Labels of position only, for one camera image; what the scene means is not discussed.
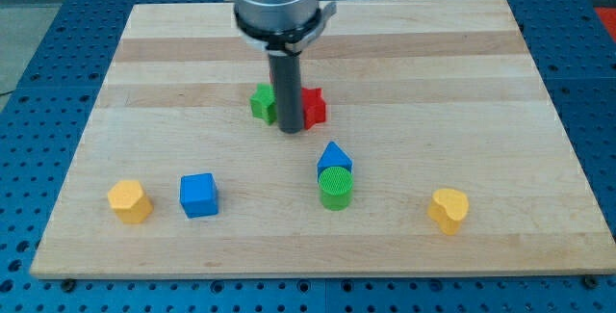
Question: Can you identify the green cylinder block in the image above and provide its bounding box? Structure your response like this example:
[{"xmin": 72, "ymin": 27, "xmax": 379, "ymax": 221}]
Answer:
[{"xmin": 318, "ymin": 167, "xmax": 353, "ymax": 211}]

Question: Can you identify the green star block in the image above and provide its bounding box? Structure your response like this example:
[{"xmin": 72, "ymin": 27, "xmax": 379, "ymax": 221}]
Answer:
[{"xmin": 249, "ymin": 84, "xmax": 277, "ymax": 125}]

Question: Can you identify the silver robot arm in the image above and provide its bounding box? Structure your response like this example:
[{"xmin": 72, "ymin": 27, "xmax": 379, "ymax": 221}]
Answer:
[{"xmin": 231, "ymin": 0, "xmax": 337, "ymax": 56}]

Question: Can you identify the blue triangle block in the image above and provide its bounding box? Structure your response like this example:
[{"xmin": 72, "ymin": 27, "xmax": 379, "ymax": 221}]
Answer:
[{"xmin": 317, "ymin": 141, "xmax": 353, "ymax": 177}]

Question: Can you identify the red star block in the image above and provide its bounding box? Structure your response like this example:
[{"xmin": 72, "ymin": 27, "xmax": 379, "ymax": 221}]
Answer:
[{"xmin": 301, "ymin": 88, "xmax": 327, "ymax": 130}]

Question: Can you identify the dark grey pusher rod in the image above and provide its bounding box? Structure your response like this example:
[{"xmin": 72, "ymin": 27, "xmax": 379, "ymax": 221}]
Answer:
[{"xmin": 269, "ymin": 55, "xmax": 304, "ymax": 134}]

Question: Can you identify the blue cube block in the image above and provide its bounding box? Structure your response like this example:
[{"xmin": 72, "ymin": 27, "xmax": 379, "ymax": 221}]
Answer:
[{"xmin": 179, "ymin": 173, "xmax": 218, "ymax": 219}]

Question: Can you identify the wooden board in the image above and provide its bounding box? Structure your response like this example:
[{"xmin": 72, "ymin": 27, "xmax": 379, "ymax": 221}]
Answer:
[{"xmin": 31, "ymin": 0, "xmax": 615, "ymax": 279}]

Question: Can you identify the yellow heart block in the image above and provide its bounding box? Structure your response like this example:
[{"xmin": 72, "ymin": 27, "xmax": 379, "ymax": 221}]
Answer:
[{"xmin": 427, "ymin": 188, "xmax": 470, "ymax": 236}]

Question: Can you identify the yellow hexagon block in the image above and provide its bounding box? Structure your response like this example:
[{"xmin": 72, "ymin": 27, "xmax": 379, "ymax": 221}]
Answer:
[{"xmin": 107, "ymin": 180, "xmax": 154, "ymax": 224}]

